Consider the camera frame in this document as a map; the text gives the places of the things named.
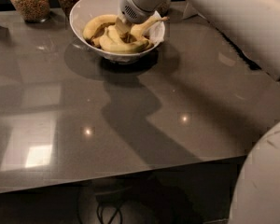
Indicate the right long-stemmed yellow banana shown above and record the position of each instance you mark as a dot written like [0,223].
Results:
[138,30]

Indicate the front bottom yellow banana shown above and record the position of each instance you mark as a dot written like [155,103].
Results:
[111,42]

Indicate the left glass cereal jar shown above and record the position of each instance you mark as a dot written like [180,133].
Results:
[32,10]

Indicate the white ceramic bowl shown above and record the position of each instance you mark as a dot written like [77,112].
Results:
[84,11]

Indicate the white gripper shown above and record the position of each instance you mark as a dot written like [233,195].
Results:
[136,11]

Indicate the white napkin in bowl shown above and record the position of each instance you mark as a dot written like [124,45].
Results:
[155,31]

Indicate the black rubber mat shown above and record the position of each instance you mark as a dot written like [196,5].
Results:
[251,64]

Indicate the left top yellow banana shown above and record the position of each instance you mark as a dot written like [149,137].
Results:
[94,27]

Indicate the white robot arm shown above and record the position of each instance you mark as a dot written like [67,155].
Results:
[254,27]

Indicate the right glass cereal jar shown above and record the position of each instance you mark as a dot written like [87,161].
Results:
[163,8]

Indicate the white folded card stand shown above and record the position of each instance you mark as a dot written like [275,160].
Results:
[189,11]

